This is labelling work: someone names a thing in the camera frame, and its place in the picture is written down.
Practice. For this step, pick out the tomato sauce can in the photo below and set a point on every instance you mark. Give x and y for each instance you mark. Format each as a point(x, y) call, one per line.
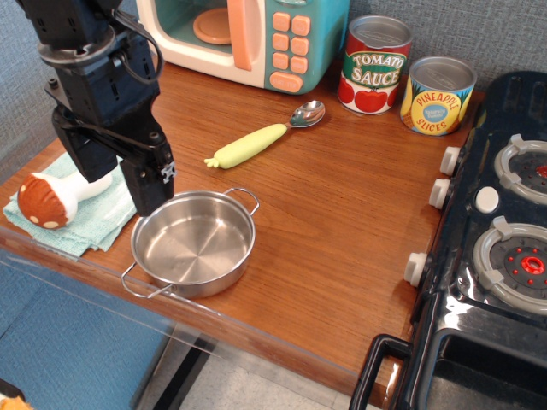
point(376, 53)

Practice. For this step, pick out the plush brown mushroom toy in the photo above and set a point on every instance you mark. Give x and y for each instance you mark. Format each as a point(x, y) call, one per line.
point(52, 202)

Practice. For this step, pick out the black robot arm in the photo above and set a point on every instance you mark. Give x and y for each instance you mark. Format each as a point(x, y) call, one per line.
point(82, 17)

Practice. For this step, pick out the black toy stove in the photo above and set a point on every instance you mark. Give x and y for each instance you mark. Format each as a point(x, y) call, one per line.
point(479, 319)

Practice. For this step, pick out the pineapple slices can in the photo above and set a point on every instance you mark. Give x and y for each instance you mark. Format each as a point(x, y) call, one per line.
point(438, 91)

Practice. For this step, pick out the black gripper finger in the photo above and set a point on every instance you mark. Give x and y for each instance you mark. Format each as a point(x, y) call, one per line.
point(91, 159)
point(150, 187)

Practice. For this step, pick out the toy microwave teal and cream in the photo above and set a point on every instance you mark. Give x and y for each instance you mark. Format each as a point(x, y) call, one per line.
point(283, 46)

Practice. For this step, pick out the light teal cloth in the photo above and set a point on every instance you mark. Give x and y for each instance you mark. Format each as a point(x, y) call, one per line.
point(97, 224)

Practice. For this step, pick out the stainless steel pan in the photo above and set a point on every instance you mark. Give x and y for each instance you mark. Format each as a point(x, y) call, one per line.
point(197, 244)

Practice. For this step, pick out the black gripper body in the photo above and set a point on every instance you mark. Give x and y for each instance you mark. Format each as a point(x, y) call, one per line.
point(106, 83)

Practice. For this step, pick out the spoon with yellow-green handle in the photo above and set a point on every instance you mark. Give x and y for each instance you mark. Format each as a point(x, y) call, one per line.
point(254, 143)

